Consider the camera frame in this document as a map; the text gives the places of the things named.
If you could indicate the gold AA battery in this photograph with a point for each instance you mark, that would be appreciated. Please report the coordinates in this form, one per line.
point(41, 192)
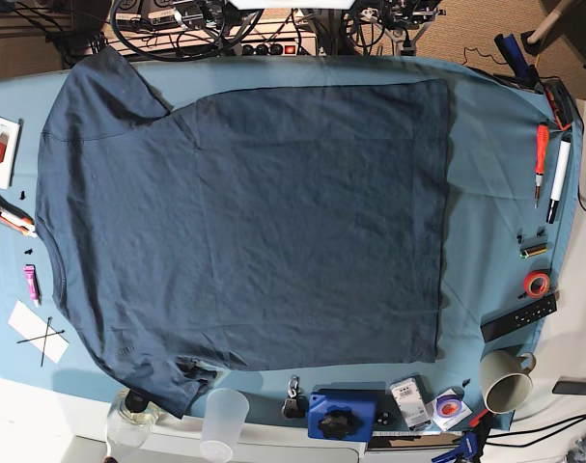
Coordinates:
point(529, 252)

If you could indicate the pink glue tube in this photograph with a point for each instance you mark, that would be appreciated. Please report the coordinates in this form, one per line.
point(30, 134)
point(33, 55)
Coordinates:
point(29, 271)

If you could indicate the white labelled box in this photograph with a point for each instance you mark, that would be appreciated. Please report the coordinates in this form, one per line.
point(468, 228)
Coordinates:
point(410, 402)

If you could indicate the clear plastic cup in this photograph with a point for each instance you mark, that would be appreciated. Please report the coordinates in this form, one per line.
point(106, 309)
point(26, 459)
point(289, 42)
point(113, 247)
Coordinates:
point(225, 414)

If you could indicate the orange black tool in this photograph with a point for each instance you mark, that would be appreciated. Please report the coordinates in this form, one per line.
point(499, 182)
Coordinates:
point(560, 102)

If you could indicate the blue plastic box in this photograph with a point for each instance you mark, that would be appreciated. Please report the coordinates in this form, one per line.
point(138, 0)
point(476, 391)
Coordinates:
point(342, 415)

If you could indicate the purple tape pack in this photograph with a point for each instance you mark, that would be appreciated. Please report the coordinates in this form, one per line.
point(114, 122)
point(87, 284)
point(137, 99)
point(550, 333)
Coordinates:
point(448, 409)

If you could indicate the light blue table cloth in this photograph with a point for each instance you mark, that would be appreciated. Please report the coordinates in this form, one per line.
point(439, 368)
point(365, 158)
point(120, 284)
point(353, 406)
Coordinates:
point(490, 217)

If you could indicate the orange utility knife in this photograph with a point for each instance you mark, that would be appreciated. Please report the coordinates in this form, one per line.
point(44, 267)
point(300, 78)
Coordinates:
point(16, 219)

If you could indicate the black remote control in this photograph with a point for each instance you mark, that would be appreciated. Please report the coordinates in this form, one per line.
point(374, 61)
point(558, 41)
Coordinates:
point(520, 318)

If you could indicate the red tape roll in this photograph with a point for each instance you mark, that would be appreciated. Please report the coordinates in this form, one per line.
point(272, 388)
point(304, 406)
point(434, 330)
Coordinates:
point(536, 284)

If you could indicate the power strip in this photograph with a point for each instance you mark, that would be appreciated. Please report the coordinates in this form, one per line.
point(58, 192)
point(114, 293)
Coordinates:
point(286, 47)

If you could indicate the orange screwdriver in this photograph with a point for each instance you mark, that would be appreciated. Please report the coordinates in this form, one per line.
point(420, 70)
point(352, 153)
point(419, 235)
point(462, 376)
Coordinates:
point(542, 139)

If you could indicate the beige ceramic mug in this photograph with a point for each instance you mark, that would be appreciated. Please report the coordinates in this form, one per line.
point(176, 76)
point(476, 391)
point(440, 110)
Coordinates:
point(505, 380)

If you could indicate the dark blue T-shirt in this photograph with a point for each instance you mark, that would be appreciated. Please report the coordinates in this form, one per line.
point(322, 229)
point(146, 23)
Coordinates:
point(259, 229)

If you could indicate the blue clamp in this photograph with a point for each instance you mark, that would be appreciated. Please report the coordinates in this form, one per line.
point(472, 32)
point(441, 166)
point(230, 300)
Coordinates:
point(470, 445)

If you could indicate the white marker pen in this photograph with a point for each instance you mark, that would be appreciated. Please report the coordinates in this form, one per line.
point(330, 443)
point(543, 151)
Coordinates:
point(559, 178)

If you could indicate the white paper card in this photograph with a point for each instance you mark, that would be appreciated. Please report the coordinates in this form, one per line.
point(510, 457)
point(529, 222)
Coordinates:
point(38, 332)

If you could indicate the black key fob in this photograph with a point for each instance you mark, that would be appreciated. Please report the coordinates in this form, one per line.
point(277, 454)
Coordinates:
point(294, 404)

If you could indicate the glass jar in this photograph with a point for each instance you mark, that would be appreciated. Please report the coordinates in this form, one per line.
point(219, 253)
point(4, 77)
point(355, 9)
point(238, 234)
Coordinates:
point(130, 421)

